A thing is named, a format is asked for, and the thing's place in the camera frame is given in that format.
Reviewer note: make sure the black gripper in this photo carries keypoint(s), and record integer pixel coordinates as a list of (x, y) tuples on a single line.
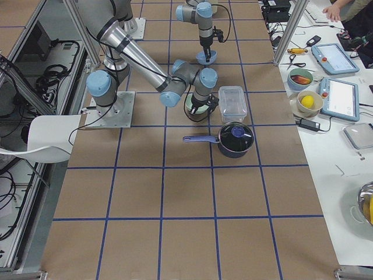
[(197, 103), (206, 42)]

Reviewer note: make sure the green bowl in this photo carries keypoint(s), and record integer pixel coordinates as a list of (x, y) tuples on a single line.
[(188, 105)]

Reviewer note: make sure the blue bowl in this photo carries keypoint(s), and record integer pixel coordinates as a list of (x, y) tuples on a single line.
[(201, 58)]

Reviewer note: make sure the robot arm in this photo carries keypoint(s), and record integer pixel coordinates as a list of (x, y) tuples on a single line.
[(106, 22), (200, 13)]

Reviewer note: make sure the bowl with red fruit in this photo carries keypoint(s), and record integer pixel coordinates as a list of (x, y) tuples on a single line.
[(302, 72)]

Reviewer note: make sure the metal bowl with bananas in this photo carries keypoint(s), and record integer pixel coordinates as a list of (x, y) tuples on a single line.
[(365, 201)]

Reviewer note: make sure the person hand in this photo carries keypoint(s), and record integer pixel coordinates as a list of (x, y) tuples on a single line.
[(332, 13)]

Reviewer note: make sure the clear plastic food container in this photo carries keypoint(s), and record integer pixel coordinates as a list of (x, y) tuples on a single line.
[(232, 104)]

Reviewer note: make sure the dark blue saucepan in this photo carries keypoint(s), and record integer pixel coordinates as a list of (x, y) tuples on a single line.
[(233, 140)]

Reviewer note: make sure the black scissors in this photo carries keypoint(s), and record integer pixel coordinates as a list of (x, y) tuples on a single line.
[(297, 64)]

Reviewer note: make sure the gold cylindrical tool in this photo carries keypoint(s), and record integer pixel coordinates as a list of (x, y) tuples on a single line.
[(297, 50)]

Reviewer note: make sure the red fruit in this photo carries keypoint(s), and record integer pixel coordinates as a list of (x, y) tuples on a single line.
[(301, 80)]

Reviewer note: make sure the yellow lemon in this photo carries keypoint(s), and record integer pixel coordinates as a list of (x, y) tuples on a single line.
[(307, 101)]

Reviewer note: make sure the black power adapter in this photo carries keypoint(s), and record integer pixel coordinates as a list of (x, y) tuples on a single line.
[(309, 125)]

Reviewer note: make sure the upper teach pendant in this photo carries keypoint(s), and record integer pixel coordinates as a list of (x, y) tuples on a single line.
[(333, 59)]

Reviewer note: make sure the teach pendant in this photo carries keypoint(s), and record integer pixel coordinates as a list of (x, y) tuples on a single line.
[(333, 59), (340, 99)]

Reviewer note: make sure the lower teach pendant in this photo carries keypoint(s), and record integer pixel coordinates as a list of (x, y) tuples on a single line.
[(340, 99)]

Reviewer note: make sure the white chair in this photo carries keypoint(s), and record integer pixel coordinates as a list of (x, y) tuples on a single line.
[(50, 139)]

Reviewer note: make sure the grey lidded container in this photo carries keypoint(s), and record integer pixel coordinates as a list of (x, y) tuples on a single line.
[(359, 135)]

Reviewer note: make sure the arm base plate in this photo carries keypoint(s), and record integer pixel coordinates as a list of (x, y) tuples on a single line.
[(119, 116), (135, 27)]

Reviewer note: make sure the aluminium frame post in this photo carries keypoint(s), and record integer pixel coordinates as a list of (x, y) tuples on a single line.
[(292, 24)]

